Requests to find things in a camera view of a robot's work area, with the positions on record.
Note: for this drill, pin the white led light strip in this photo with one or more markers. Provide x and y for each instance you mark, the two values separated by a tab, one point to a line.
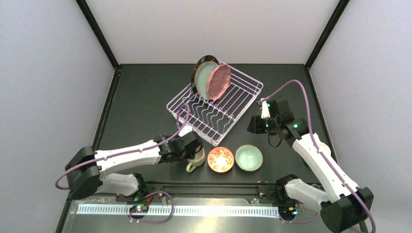
178	210

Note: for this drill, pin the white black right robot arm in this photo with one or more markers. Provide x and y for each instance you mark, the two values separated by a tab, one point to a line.
341	203

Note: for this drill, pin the light blue mug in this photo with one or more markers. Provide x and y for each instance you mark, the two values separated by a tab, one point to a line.
324	150

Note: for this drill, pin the orange floral small bowl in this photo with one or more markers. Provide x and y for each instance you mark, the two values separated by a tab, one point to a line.
220	159

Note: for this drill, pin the black frame post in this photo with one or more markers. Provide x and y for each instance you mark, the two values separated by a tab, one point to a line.
85	9
331	23

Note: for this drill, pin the black frame post left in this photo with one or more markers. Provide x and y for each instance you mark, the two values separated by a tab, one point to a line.
85	9

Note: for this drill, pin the pink dotted plate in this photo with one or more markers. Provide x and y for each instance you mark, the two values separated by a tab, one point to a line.
218	82

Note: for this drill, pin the green glazed small bowl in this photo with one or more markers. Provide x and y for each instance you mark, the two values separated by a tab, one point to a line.
249	158

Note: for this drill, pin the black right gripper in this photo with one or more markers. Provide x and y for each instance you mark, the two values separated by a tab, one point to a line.
255	124

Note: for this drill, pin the black frame post right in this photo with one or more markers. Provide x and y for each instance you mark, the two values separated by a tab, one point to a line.
331	23

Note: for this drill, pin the white wire dish rack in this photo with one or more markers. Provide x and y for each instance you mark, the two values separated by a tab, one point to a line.
213	120

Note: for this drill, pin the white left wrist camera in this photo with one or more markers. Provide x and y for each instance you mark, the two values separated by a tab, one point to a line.
185	130

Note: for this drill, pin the cream mug green handle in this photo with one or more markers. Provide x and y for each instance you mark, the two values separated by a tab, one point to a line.
196	162

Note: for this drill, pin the green flower plate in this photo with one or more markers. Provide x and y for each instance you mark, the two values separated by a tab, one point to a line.
201	77

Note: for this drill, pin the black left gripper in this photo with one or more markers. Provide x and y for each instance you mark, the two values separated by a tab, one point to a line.
196	147

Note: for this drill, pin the black striped rim dinner plate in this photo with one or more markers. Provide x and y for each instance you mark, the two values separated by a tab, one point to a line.
201	60

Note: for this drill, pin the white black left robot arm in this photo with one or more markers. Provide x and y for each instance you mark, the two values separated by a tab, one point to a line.
90	172

